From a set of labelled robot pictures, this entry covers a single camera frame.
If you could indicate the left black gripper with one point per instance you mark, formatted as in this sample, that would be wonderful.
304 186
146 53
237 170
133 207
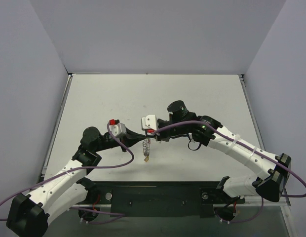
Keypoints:
124 140

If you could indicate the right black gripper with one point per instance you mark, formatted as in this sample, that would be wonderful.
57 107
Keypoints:
159 133

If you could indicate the large keyring blue handle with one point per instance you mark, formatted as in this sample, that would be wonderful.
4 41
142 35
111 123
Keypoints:
146 149

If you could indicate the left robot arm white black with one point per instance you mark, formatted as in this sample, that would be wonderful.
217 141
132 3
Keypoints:
31 214

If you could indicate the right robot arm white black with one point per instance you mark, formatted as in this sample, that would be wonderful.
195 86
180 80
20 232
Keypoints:
270 173

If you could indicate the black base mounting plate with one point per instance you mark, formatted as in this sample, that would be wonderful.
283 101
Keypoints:
161 199

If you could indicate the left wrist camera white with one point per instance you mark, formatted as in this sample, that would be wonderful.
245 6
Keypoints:
117 128

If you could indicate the aluminium rail frame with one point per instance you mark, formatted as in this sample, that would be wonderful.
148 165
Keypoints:
91 100

